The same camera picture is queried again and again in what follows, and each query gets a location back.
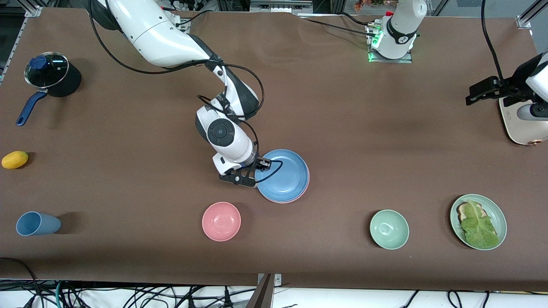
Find blue shallow plate bowl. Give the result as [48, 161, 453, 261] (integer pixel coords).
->
[255, 149, 310, 202]

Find pink shallow plate bowl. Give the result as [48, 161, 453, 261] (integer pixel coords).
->
[259, 171, 310, 204]

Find beige toaster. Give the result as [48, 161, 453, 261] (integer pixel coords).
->
[499, 96, 548, 146]

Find pink deep bowl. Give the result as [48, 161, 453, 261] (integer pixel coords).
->
[202, 201, 241, 242]

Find bread slice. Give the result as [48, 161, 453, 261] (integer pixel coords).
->
[456, 202, 488, 223]

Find green oval plate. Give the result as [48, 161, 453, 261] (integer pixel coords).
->
[450, 194, 507, 251]

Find green lettuce leaf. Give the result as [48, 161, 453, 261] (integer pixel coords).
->
[460, 200, 500, 249]

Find green deep bowl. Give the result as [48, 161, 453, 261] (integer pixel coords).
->
[369, 209, 410, 250]

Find artificial flowers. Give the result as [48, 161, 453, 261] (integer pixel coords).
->
[353, 0, 401, 12]

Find blue plastic cup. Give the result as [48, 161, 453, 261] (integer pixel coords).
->
[16, 211, 62, 237]

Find glass pot lid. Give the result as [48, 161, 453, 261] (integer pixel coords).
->
[24, 52, 69, 89]

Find yellow lemon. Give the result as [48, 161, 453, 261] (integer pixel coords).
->
[1, 151, 29, 169]

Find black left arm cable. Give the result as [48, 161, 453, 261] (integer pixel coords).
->
[480, 0, 514, 99]

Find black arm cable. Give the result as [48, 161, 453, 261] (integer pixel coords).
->
[89, 0, 284, 184]
[480, 0, 514, 99]

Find aluminium frame profile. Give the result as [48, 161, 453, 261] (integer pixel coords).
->
[0, 0, 43, 84]
[516, 0, 548, 30]

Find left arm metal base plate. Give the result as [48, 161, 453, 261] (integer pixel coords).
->
[366, 21, 414, 64]

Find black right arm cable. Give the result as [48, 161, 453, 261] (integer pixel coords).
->
[89, 0, 284, 184]

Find brown stand post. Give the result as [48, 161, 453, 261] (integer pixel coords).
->
[246, 274, 274, 308]

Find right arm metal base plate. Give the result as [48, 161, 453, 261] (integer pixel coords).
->
[171, 12, 191, 34]

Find black left base cable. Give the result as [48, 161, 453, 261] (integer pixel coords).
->
[298, 12, 377, 39]

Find black base cable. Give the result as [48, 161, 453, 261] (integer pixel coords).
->
[173, 11, 208, 28]
[298, 12, 377, 39]

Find black right base cable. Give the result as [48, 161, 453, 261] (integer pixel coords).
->
[173, 11, 208, 28]

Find black pot blue handle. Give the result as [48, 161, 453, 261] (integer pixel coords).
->
[16, 51, 82, 127]

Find thick black floor cable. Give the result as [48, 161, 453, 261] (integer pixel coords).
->
[0, 257, 48, 308]

